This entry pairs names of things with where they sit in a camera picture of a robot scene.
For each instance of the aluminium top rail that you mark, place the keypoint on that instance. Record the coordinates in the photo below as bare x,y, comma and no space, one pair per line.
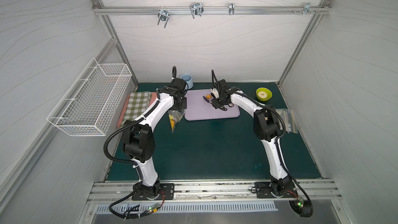
208,10

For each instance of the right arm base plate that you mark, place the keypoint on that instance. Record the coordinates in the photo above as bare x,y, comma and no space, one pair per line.
267,190

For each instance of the metal hook clamp right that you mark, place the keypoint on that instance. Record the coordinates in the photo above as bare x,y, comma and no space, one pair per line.
306,10

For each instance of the white vent strip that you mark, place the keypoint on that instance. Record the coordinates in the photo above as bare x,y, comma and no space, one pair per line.
194,207

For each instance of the lavender plastic tray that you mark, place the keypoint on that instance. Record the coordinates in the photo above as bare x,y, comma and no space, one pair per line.
199,109

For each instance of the green plastic bowl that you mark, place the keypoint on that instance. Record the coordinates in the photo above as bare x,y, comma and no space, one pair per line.
269,93

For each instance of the metal hook clamp left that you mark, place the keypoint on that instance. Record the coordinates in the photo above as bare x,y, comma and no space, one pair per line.
163,16

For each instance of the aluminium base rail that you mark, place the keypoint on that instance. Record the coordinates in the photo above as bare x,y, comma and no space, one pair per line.
239,190

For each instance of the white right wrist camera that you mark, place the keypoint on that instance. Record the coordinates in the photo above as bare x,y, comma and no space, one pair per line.
214,93

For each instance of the metal hook clamp middle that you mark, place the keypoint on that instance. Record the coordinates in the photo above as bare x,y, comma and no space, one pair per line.
196,9

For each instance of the metal hook clamp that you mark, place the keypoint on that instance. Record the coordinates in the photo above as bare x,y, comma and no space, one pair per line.
163,16
196,9
306,10

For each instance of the white wire basket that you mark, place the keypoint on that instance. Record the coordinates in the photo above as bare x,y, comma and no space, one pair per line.
89,105

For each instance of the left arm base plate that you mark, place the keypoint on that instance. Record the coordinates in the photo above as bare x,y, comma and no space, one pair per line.
164,191

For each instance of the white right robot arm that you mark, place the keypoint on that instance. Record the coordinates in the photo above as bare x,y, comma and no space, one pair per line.
269,128

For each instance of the pink tray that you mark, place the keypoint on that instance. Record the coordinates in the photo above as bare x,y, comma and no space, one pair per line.
154,98

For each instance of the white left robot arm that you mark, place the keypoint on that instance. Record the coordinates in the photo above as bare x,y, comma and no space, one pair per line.
138,136

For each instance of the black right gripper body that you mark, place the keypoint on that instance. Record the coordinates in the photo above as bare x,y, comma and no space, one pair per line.
218,98

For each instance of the metal hook small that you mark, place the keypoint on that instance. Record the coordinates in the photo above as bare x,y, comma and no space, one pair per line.
231,9

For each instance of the clear zip bag with duck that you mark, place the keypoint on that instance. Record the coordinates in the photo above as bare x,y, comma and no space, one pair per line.
175,117

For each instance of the light blue ceramic mug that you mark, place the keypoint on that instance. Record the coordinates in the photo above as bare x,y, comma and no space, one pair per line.
188,79

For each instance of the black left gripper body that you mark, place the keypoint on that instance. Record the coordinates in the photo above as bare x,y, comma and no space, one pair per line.
176,112

